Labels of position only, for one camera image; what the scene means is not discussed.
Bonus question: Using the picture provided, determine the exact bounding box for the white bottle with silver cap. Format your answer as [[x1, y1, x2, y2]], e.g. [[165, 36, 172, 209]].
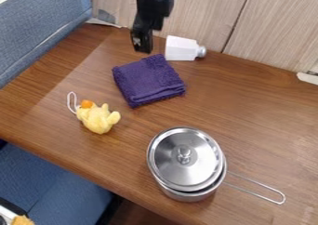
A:
[[164, 34, 208, 62]]

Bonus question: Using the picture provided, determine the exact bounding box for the yellow plush duck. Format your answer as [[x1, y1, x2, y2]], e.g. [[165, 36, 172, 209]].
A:
[[65, 91, 122, 135]]

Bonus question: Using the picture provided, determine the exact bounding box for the purple cloth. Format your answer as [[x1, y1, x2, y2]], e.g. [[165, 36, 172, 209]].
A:
[[110, 53, 188, 109]]

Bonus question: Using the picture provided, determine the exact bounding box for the silver lid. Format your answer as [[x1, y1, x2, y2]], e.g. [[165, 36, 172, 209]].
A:
[[146, 126, 225, 192]]

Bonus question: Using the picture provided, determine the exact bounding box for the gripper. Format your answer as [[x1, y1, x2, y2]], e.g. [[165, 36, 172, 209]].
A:
[[128, 6, 166, 55]]

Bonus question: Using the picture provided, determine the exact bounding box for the silver pot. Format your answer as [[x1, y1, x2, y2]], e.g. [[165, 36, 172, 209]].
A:
[[145, 148, 287, 205]]

